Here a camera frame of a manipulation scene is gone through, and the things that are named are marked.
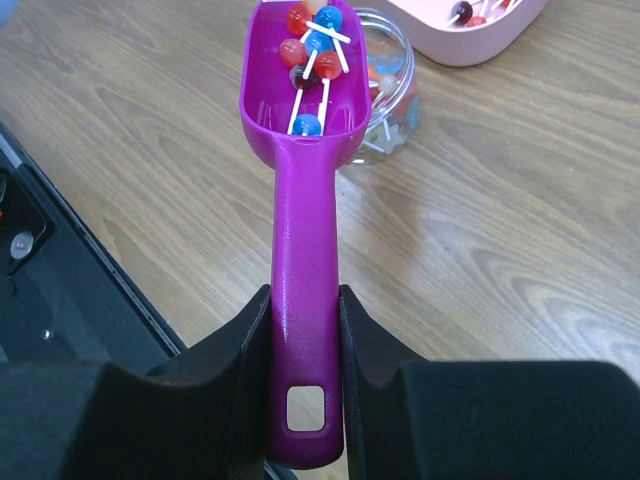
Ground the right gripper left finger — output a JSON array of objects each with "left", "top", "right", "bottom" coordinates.
[{"left": 1, "top": 286, "right": 271, "bottom": 479}]

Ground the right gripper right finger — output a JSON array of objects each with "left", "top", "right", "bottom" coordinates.
[{"left": 339, "top": 286, "right": 639, "bottom": 479}]

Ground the magenta plastic scoop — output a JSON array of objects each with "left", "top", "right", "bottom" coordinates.
[{"left": 239, "top": 1, "right": 371, "bottom": 470}]

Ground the clear plastic cup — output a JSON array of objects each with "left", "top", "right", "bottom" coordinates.
[{"left": 350, "top": 7, "right": 422, "bottom": 165}]

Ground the pink tray of lollipops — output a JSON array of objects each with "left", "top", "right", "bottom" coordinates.
[{"left": 362, "top": 0, "right": 547, "bottom": 67}]

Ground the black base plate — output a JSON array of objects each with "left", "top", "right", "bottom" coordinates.
[{"left": 1, "top": 126, "right": 186, "bottom": 373}]

